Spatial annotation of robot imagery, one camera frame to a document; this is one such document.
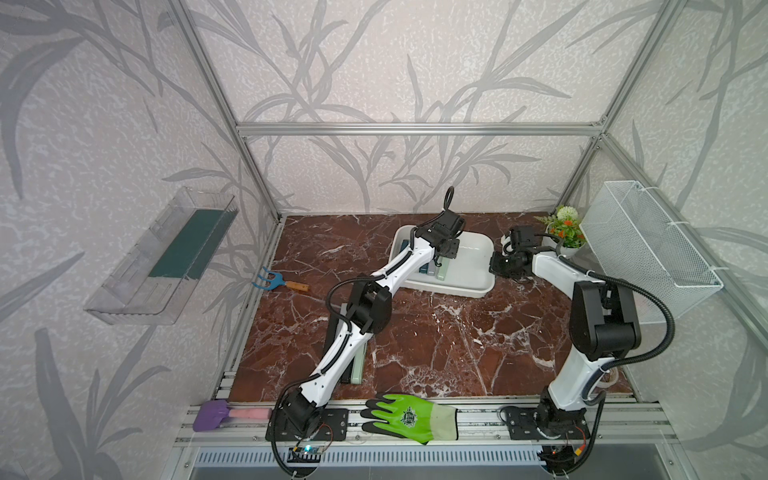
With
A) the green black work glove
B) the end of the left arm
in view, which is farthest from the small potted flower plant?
the green black work glove

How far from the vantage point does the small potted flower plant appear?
95 centimetres

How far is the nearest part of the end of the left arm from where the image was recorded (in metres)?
0.77

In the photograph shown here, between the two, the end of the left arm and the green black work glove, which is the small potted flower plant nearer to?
the end of the left arm

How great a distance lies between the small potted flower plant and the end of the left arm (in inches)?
14.0

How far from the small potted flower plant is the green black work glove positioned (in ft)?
2.04

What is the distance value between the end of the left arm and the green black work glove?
39cm

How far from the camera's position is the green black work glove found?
73cm
